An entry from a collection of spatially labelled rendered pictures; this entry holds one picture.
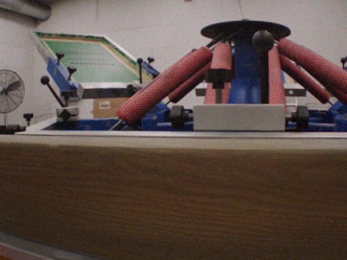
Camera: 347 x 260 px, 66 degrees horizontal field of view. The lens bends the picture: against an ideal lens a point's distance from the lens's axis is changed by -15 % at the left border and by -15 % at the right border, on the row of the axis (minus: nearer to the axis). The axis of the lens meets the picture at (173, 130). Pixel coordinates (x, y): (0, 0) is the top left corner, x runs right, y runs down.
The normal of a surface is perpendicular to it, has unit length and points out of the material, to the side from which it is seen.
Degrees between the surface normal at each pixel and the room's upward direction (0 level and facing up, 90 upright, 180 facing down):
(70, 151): 63
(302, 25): 90
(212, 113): 89
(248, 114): 89
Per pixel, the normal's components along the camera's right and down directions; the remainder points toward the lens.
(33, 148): -0.25, -0.37
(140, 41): -0.26, 0.10
